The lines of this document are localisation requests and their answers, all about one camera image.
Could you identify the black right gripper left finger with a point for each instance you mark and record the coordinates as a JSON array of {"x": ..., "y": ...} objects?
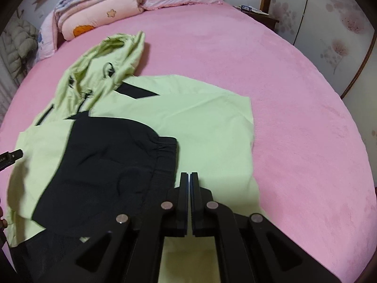
[{"x": 176, "y": 209}]

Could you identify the white floral wardrobe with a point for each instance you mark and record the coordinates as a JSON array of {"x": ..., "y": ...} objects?
[{"x": 339, "y": 39}]

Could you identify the beige puffer coat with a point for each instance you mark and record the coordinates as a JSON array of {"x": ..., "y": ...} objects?
[{"x": 18, "y": 47}]

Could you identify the dark wooden nightstand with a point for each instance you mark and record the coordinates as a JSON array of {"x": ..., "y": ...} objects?
[{"x": 266, "y": 20}]

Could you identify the white cartoon cushion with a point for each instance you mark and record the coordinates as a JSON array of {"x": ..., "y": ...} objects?
[{"x": 47, "y": 38}]

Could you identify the folded pink cartoon quilt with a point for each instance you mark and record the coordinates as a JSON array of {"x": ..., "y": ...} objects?
[{"x": 74, "y": 17}]

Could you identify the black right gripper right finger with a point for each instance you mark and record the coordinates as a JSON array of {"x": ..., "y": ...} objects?
[{"x": 201, "y": 217}]

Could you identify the green and black hooded jacket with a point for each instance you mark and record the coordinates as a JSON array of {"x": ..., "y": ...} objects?
[{"x": 112, "y": 143}]

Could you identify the pink fleece bed sheet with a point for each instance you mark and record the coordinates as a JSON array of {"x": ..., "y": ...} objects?
[{"x": 309, "y": 159}]

